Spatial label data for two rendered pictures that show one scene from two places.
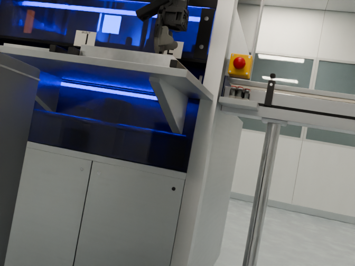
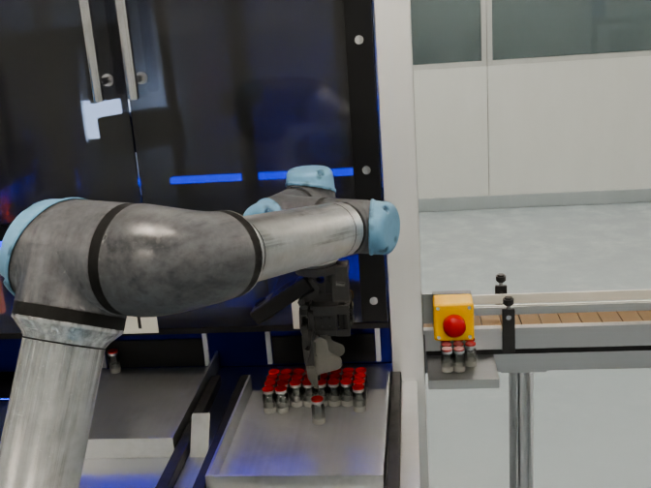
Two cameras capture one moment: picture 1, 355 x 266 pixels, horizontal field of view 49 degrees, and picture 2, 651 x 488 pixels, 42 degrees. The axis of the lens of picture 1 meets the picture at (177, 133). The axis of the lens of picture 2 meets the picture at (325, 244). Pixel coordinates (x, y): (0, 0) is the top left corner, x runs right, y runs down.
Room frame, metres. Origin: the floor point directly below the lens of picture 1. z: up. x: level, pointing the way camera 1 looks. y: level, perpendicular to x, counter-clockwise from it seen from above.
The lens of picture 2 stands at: (-0.06, 0.26, 1.58)
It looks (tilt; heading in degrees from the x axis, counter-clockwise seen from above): 16 degrees down; 352
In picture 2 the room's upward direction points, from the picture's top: 4 degrees counter-clockwise
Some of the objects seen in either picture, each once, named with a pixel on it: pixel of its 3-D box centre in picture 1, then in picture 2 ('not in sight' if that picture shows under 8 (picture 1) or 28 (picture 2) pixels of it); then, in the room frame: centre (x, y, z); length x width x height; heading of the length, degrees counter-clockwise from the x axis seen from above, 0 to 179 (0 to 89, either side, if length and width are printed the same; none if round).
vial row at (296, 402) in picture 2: not in sight; (315, 393); (1.29, 0.10, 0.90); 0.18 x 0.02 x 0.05; 75
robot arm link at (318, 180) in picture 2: not in sight; (310, 202); (1.22, 0.09, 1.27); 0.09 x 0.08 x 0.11; 142
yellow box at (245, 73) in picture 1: (240, 66); (452, 316); (1.34, -0.17, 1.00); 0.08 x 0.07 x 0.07; 165
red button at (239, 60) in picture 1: (239, 63); (453, 324); (1.30, -0.16, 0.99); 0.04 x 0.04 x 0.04; 75
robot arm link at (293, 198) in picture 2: not in sight; (289, 221); (1.13, 0.14, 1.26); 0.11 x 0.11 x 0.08; 52
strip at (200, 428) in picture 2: not in sight; (192, 451); (1.14, 0.31, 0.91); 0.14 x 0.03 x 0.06; 165
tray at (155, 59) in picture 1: (146, 70); (307, 428); (1.18, 0.13, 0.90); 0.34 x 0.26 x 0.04; 165
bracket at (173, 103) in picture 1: (167, 108); not in sight; (1.19, 0.04, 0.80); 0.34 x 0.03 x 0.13; 165
